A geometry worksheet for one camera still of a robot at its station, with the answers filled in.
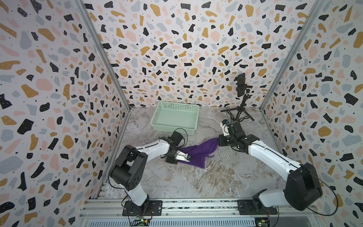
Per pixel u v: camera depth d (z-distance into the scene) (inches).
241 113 39.5
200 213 28.8
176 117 45.1
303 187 16.6
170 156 31.4
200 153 36.5
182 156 31.9
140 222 28.0
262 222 28.2
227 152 36.5
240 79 35.2
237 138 25.6
